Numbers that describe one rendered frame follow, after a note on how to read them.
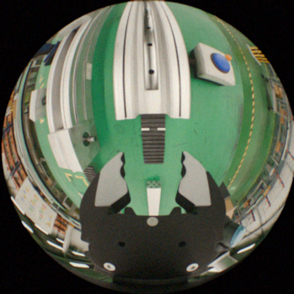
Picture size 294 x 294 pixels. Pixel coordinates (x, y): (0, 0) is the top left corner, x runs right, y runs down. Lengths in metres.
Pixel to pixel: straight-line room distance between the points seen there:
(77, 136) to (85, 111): 0.06
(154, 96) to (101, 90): 0.13
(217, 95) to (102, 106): 0.27
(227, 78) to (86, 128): 0.30
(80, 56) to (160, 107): 0.21
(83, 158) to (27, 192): 2.87
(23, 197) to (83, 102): 2.95
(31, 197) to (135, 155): 3.01
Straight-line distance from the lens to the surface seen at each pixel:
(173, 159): 0.26
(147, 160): 0.25
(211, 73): 0.19
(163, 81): 0.17
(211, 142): 0.28
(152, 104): 0.16
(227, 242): 0.54
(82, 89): 0.24
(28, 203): 3.10
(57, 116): 0.26
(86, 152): 0.22
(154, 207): 0.39
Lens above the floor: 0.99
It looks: 63 degrees down
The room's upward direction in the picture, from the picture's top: 176 degrees counter-clockwise
